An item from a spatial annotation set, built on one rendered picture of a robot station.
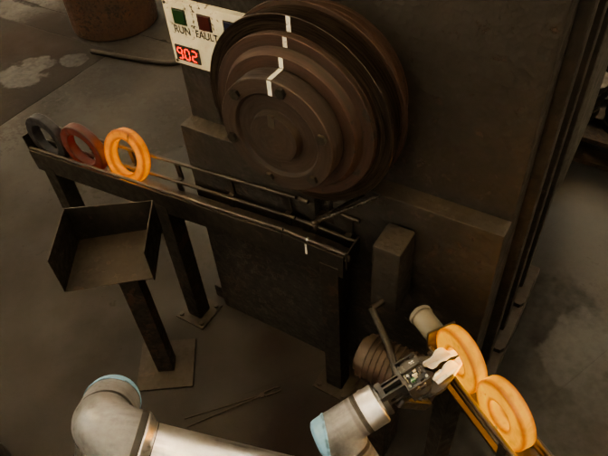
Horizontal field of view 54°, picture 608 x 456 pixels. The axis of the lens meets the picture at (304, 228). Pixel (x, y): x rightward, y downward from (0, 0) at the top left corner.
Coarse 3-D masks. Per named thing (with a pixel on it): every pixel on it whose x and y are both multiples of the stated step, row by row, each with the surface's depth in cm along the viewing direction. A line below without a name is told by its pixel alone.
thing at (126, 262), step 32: (64, 224) 174; (96, 224) 180; (128, 224) 181; (160, 224) 182; (64, 256) 172; (96, 256) 178; (128, 256) 176; (64, 288) 169; (128, 288) 182; (160, 320) 203; (160, 352) 208; (192, 352) 221; (160, 384) 213; (192, 384) 212
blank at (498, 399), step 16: (480, 384) 125; (496, 384) 120; (480, 400) 128; (496, 400) 121; (512, 400) 116; (496, 416) 125; (512, 416) 117; (528, 416) 115; (512, 432) 119; (528, 432) 116; (512, 448) 121
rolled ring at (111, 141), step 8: (120, 128) 190; (128, 128) 191; (112, 136) 192; (120, 136) 190; (128, 136) 188; (136, 136) 189; (104, 144) 196; (112, 144) 195; (136, 144) 188; (144, 144) 190; (104, 152) 198; (112, 152) 197; (136, 152) 189; (144, 152) 189; (112, 160) 197; (144, 160) 189; (112, 168) 198; (120, 168) 198; (136, 168) 192; (144, 168) 190; (128, 176) 195; (136, 176) 193; (144, 176) 193
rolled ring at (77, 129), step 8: (64, 128) 197; (72, 128) 195; (80, 128) 195; (88, 128) 195; (64, 136) 200; (72, 136) 203; (80, 136) 195; (88, 136) 194; (96, 136) 196; (64, 144) 204; (72, 144) 205; (88, 144) 196; (96, 144) 195; (72, 152) 205; (80, 152) 207; (96, 152) 196; (80, 160) 206; (88, 160) 207; (96, 160) 200; (104, 160) 199
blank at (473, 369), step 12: (444, 336) 134; (456, 336) 129; (468, 336) 129; (444, 348) 136; (456, 348) 130; (468, 348) 127; (468, 360) 127; (480, 360) 127; (468, 372) 129; (480, 372) 127; (468, 384) 131
